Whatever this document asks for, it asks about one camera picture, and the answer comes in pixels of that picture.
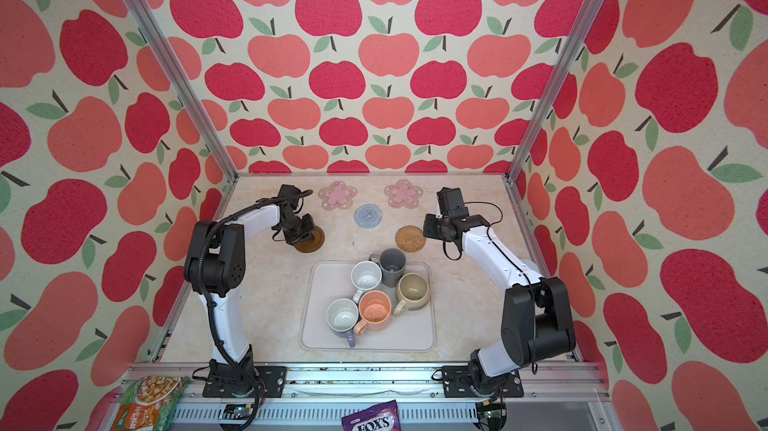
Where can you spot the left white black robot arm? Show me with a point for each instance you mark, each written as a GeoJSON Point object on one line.
{"type": "Point", "coordinates": [215, 267]}

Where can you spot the brown round wooden coaster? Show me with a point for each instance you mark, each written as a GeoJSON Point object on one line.
{"type": "Point", "coordinates": [316, 241]}

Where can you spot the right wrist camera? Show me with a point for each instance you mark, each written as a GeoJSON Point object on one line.
{"type": "Point", "coordinates": [451, 203]}

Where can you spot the purple Fox's candy bag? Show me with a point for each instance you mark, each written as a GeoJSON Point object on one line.
{"type": "Point", "coordinates": [379, 417]}

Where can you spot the left aluminium frame post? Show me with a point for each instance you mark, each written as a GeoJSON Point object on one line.
{"type": "Point", "coordinates": [172, 67]}

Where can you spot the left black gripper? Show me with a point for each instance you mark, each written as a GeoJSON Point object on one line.
{"type": "Point", "coordinates": [307, 234]}

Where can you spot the green snack bag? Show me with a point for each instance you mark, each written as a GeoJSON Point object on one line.
{"type": "Point", "coordinates": [149, 403]}

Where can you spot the aluminium frame post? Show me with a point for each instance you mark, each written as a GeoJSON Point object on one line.
{"type": "Point", "coordinates": [172, 67]}
{"type": "Point", "coordinates": [574, 44]}

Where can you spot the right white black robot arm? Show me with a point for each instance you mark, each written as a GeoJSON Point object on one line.
{"type": "Point", "coordinates": [536, 321]}

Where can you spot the aluminium front rail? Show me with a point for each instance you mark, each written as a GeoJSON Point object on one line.
{"type": "Point", "coordinates": [563, 394]}

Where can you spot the pink flower coaster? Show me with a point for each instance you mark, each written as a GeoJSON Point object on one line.
{"type": "Point", "coordinates": [337, 195]}
{"type": "Point", "coordinates": [403, 194]}

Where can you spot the right aluminium frame post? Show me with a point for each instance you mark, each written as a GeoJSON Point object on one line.
{"type": "Point", "coordinates": [574, 44]}

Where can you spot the tan round rattan coaster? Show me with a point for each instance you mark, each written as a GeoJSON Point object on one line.
{"type": "Point", "coordinates": [410, 239]}

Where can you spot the orange mug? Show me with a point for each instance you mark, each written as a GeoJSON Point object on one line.
{"type": "Point", "coordinates": [375, 309]}

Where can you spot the grey round woven coaster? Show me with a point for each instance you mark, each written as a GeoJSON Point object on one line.
{"type": "Point", "coordinates": [368, 216]}

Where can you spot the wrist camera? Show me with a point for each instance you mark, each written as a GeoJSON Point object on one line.
{"type": "Point", "coordinates": [289, 197]}
{"type": "Point", "coordinates": [451, 203]}

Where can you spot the white mug purple handle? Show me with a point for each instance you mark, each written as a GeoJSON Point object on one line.
{"type": "Point", "coordinates": [342, 316]}

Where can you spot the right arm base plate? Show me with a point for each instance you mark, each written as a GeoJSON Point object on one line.
{"type": "Point", "coordinates": [457, 383]}

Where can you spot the white mug upper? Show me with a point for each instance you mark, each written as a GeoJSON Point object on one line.
{"type": "Point", "coordinates": [365, 276]}

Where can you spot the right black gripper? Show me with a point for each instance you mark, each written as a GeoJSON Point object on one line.
{"type": "Point", "coordinates": [428, 224]}

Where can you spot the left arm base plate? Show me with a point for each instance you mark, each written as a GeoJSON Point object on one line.
{"type": "Point", "coordinates": [267, 382]}

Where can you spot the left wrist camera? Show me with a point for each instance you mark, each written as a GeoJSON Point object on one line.
{"type": "Point", "coordinates": [289, 197]}

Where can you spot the dark grey mug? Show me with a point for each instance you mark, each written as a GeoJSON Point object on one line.
{"type": "Point", "coordinates": [392, 263]}

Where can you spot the white plastic tray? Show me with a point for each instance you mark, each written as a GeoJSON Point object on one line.
{"type": "Point", "coordinates": [412, 331]}

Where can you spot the beige mug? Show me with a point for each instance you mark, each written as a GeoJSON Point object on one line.
{"type": "Point", "coordinates": [412, 292]}

